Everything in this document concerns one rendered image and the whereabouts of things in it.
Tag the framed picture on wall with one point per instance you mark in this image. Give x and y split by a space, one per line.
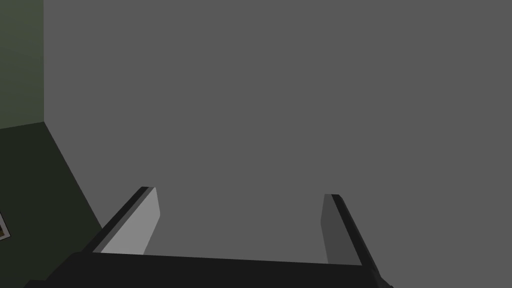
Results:
3 230

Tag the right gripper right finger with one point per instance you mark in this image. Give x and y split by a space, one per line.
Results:
342 236

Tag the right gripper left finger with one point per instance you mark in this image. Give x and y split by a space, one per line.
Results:
132 228

